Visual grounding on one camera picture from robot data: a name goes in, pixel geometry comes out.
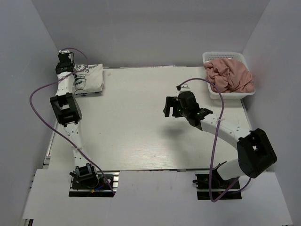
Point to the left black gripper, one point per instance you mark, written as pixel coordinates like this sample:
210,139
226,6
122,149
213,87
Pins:
59,65

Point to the white plastic basket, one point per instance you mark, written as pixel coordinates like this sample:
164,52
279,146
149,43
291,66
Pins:
208,56

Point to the pink t shirt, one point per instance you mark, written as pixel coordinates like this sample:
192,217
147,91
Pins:
229,75

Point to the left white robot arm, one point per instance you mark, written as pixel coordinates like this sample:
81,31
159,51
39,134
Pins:
68,115

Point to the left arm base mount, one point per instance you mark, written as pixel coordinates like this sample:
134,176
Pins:
87,182

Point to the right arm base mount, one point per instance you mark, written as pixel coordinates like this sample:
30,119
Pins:
201,182

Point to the folded blue white t shirt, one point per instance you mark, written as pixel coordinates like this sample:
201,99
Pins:
83,94

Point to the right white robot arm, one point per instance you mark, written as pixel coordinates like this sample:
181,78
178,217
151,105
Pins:
255,152

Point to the white and green t shirt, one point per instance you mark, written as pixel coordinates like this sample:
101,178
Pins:
88,80

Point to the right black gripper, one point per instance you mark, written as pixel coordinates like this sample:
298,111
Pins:
171,102

